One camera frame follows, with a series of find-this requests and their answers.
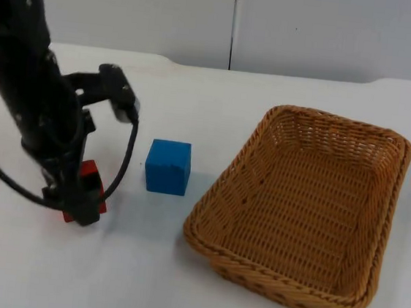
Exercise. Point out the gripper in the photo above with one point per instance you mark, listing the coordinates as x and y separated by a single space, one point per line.
59 146

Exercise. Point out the blue cube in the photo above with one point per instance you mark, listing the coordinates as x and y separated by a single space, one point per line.
167 168

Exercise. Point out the red cube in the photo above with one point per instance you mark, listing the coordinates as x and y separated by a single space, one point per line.
88 169

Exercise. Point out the pale brown wicker basket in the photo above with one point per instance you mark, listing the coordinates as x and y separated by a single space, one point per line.
294 215

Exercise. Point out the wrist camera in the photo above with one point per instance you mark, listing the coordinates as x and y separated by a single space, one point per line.
118 88

